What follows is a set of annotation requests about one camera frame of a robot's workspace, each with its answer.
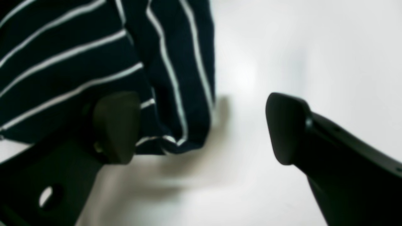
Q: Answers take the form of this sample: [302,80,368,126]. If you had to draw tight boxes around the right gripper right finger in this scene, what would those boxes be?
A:
[265,93,402,226]

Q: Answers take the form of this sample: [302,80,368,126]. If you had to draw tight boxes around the black white striped t-shirt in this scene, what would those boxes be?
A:
[0,0,215,155]

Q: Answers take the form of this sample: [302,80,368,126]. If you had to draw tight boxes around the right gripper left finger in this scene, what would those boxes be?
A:
[1,92,141,226]

